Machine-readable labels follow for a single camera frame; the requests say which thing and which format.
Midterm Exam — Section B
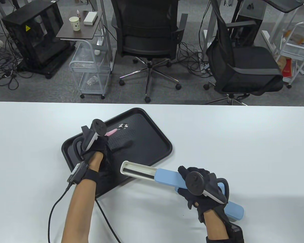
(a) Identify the black plastic tray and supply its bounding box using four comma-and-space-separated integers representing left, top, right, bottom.
61, 108, 173, 199

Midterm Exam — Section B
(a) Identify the black mesh office chair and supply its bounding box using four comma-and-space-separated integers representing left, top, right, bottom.
203, 0, 284, 106
110, 0, 188, 103

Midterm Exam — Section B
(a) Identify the black computer case on cart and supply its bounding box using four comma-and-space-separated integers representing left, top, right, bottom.
1, 2, 76, 79

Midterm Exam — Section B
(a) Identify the person's left hand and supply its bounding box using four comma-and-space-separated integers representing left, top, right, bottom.
80, 126, 112, 164

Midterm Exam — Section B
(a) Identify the dark grey desk top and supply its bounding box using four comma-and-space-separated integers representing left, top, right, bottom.
262, 0, 304, 13

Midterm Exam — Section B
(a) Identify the person's left forearm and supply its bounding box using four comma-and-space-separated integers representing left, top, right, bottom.
62, 152, 104, 243

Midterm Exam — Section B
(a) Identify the white desk leg frame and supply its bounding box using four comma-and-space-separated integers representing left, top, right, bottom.
87, 0, 116, 74
261, 10, 294, 58
202, 0, 218, 52

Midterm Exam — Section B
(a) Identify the person's right forearm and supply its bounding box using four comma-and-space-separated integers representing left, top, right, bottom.
204, 206, 231, 239

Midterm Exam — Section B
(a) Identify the black chopstick utensil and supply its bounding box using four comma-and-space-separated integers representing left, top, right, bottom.
123, 169, 155, 178
124, 166, 156, 175

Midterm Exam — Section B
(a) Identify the person's right hand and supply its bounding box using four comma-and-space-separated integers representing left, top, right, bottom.
178, 166, 227, 224

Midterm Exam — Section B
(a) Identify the black computer tower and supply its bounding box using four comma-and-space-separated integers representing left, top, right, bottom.
232, 0, 266, 47

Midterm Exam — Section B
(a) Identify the pink handled metal spoon utensil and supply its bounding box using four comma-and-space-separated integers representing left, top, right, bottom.
105, 123, 129, 137

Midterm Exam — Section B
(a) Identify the brown side table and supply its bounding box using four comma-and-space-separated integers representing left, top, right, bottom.
56, 11, 103, 41

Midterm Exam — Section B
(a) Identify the white rectangular box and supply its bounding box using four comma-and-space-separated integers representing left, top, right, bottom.
83, 12, 98, 26

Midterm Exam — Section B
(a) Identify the white paper cup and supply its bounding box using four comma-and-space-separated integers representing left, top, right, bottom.
69, 17, 80, 31

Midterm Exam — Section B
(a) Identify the black wrist module cable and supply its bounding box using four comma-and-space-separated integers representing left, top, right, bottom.
48, 183, 122, 243

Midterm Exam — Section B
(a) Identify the blue lidded lunch box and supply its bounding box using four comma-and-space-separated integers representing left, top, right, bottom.
120, 160, 193, 189
174, 183, 244, 221

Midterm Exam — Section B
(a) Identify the black round hand controller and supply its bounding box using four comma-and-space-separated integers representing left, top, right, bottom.
185, 172, 230, 205
73, 119, 107, 159

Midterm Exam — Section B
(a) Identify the white power strip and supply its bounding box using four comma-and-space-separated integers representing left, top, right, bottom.
198, 51, 211, 74

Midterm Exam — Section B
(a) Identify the tangle of black cables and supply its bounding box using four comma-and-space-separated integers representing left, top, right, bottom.
0, 30, 36, 91

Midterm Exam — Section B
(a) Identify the white wire rolling cart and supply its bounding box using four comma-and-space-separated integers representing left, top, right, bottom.
69, 40, 113, 99

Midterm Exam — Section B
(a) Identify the black wrist sensor module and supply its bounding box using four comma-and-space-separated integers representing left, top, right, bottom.
67, 163, 99, 187
206, 220, 244, 243

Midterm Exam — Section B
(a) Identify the red and orange bag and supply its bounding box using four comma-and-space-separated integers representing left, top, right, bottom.
277, 56, 293, 77

